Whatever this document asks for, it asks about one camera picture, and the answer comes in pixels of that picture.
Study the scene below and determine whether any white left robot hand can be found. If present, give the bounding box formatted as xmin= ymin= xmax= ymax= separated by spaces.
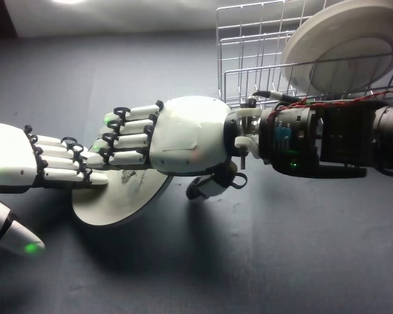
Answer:
xmin=0 ymin=121 xmax=111 ymax=258

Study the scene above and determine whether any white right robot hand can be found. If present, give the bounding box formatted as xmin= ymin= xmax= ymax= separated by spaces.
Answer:
xmin=93 ymin=96 xmax=249 ymax=201

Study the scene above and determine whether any white round ceramic plate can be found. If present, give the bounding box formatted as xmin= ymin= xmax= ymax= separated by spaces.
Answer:
xmin=280 ymin=0 xmax=393 ymax=96
xmin=71 ymin=165 xmax=173 ymax=227

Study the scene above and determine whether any grey table cloth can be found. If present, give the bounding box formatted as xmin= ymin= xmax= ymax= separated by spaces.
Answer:
xmin=0 ymin=27 xmax=393 ymax=314

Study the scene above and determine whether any wire dish rack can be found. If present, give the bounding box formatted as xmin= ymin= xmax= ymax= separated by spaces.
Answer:
xmin=215 ymin=0 xmax=393 ymax=109

